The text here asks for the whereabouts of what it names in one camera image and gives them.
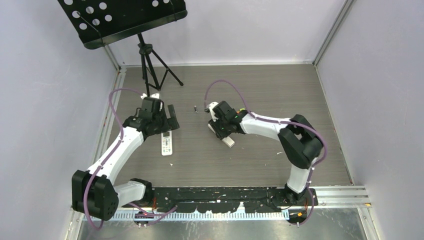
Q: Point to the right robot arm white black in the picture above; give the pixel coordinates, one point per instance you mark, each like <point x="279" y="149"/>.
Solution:
<point x="300" y="142"/>

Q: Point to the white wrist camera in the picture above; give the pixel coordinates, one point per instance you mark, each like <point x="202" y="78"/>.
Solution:
<point x="210" y="109"/>
<point x="150" y="96"/>

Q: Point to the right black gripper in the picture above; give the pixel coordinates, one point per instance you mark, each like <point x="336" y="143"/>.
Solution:
<point x="221" y="134"/>

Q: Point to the black music stand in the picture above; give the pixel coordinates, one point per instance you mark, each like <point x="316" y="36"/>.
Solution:
<point x="99" y="23"/>

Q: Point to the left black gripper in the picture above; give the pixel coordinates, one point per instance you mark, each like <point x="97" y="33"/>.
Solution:
<point x="172" y="122"/>

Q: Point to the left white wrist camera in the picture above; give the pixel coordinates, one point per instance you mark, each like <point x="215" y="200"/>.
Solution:
<point x="150" y="96"/>

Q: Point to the long white remote control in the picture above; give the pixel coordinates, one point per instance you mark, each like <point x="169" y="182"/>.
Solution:
<point x="227" y="140"/>

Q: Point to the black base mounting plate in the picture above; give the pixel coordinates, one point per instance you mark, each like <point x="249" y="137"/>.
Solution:
<point x="220" y="200"/>

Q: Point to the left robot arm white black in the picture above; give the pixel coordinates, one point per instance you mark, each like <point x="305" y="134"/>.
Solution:
<point x="94" y="192"/>

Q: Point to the white air conditioner remote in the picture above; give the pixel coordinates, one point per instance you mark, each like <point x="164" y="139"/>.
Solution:
<point x="166" y="144"/>

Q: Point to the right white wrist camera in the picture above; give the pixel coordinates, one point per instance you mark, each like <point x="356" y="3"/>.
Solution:
<point x="210" y="109"/>

